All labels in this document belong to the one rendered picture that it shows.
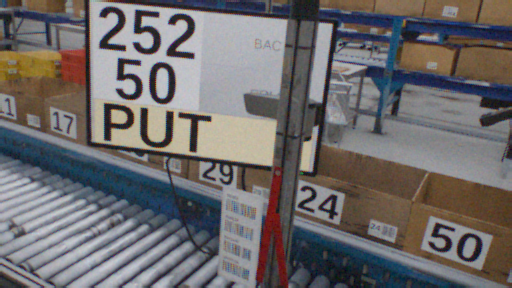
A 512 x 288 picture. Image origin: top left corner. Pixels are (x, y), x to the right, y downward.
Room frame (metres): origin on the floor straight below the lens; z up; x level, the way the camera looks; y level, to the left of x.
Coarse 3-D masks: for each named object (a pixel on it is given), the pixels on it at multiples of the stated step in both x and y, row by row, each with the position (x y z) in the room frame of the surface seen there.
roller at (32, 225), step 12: (96, 192) 1.62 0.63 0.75; (72, 204) 1.51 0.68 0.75; (84, 204) 1.54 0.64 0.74; (48, 216) 1.41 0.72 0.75; (60, 216) 1.44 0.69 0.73; (12, 228) 1.31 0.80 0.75; (24, 228) 1.32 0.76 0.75; (36, 228) 1.35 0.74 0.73; (0, 240) 1.24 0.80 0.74; (12, 240) 1.27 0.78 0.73
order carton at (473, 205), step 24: (432, 192) 1.40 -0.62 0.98; (456, 192) 1.37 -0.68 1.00; (480, 192) 1.34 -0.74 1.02; (504, 192) 1.31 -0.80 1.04; (432, 216) 1.13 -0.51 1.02; (456, 216) 1.10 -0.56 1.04; (480, 216) 1.33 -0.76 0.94; (504, 216) 1.30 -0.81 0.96; (408, 240) 1.15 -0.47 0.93; (504, 240) 1.04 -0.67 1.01; (456, 264) 1.09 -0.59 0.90; (504, 264) 1.04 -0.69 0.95
